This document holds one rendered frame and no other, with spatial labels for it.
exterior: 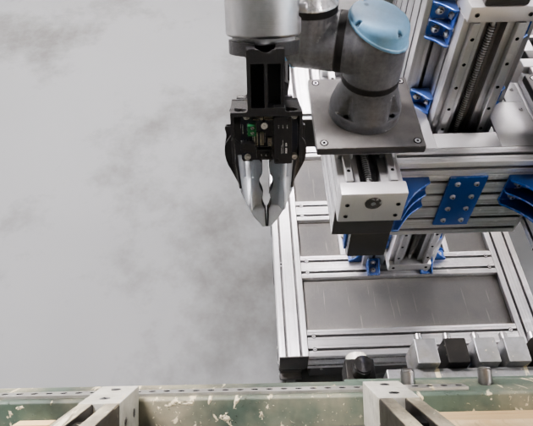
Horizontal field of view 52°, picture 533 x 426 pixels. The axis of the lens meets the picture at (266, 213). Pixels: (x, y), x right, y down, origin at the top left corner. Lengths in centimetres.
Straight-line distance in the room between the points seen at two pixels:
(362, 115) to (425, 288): 95
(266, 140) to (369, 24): 53
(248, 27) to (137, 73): 256
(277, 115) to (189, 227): 179
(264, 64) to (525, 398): 76
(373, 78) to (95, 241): 154
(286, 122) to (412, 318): 140
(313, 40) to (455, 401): 68
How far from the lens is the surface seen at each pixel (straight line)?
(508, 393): 106
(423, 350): 121
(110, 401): 88
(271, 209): 64
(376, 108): 114
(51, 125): 290
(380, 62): 107
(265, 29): 54
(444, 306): 194
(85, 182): 257
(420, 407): 82
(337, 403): 99
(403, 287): 194
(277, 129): 55
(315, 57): 108
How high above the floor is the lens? 183
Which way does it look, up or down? 51 degrees down
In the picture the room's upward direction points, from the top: straight up
